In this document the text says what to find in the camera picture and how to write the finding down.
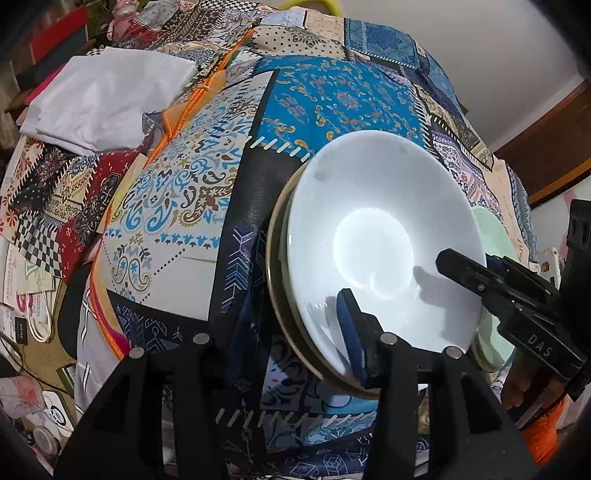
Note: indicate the white round gadget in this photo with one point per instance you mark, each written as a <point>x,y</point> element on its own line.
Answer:
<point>57,410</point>

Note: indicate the yellow hoop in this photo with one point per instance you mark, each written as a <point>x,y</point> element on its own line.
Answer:
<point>332,7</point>

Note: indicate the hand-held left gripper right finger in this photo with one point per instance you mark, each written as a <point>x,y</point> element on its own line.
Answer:
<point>351,337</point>

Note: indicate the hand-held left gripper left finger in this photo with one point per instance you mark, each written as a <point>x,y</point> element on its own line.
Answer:
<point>240,341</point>

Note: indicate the pink plush bunny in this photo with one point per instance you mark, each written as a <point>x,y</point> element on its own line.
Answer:
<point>122,9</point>

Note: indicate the red box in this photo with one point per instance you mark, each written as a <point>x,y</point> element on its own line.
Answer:
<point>55,32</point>

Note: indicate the patchwork blanket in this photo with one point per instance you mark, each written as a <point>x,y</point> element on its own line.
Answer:
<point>194,184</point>

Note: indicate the white folded cloth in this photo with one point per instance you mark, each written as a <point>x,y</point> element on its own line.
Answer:
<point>101,92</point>

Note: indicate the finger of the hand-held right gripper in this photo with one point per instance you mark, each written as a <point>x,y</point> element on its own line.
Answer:
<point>521,277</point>
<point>461,270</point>

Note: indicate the white bowl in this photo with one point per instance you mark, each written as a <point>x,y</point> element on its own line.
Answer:
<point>369,194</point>

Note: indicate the person's right hand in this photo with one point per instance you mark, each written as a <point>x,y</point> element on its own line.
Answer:
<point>517,387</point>

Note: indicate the clear plastic bag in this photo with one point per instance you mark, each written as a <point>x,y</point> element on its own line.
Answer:
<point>21,394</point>

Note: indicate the green bowl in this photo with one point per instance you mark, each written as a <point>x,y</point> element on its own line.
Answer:
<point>494,235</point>

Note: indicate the clear tape roll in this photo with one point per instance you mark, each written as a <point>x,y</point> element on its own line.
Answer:
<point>42,441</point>

